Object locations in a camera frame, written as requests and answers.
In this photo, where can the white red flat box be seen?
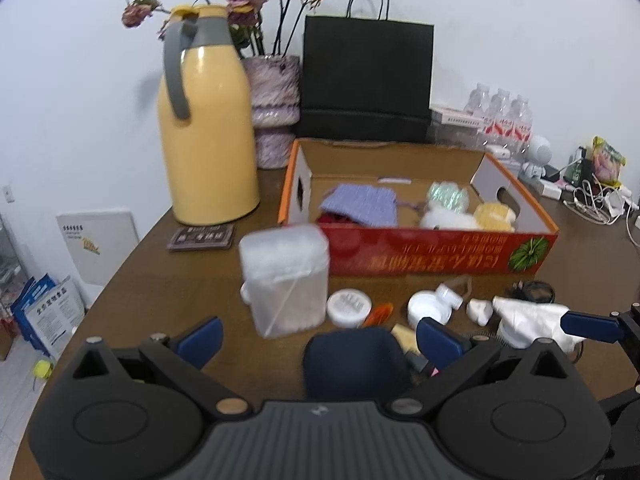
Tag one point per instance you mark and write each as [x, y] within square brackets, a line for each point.
[447, 116]

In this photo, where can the lavender drawstring pouch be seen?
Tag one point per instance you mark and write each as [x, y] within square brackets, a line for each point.
[366, 204]

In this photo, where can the yellow thermos jug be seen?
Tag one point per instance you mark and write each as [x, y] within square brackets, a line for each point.
[205, 118]

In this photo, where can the clear cotton swab box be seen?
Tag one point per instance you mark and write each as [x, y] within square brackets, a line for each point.
[285, 278]

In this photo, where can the white fluffy item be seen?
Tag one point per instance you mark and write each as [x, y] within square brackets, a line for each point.
[440, 218]

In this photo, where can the red cloth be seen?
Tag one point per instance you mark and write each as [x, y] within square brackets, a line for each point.
[331, 218]

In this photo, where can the water bottle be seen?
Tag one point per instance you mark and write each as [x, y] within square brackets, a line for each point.
[497, 122]
[520, 119]
[478, 102]

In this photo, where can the green iridescent bag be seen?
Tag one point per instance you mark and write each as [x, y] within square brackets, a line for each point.
[448, 195]

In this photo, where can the purple textured vase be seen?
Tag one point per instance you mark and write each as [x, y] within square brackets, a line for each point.
[274, 90]

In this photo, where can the white plastic bag item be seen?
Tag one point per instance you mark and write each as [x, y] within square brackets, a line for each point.
[522, 322]

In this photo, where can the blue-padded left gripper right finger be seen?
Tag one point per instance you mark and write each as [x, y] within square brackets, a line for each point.
[440, 345]

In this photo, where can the blue white paper stack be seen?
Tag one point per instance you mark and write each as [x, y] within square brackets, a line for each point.
[48, 314]

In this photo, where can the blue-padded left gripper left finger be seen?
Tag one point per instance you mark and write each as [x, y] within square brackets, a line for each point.
[201, 343]

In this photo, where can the middle water bottle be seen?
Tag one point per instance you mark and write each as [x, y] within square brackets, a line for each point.
[497, 122]

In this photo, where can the yellow knit item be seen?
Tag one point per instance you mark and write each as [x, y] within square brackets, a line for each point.
[494, 217]

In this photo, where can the black paper shopping bag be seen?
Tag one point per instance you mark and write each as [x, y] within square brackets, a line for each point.
[366, 80]

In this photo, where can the white small bottle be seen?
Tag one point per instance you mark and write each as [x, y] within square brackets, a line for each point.
[437, 305]

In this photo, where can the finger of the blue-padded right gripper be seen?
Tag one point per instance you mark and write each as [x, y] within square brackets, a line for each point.
[594, 327]

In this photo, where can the white power adapter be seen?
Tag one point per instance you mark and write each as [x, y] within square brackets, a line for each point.
[547, 189]

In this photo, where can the colourful snack packet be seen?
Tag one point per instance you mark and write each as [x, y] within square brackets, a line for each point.
[607, 162]

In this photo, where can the right water bottle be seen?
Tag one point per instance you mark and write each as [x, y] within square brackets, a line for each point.
[520, 119]

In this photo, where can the white booklet against wall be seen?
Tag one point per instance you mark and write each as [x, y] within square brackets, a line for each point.
[99, 241]

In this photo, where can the orange red cardboard box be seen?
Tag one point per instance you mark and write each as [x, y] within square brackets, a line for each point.
[316, 168]

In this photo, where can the dark navy cloth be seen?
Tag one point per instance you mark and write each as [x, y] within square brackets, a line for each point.
[366, 364]

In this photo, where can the left water bottle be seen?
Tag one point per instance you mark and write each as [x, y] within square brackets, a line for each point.
[478, 102]

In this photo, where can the dried rose bouquet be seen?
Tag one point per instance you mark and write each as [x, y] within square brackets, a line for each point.
[244, 18]

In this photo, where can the white round cream jar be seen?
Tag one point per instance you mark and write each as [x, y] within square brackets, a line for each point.
[348, 308]

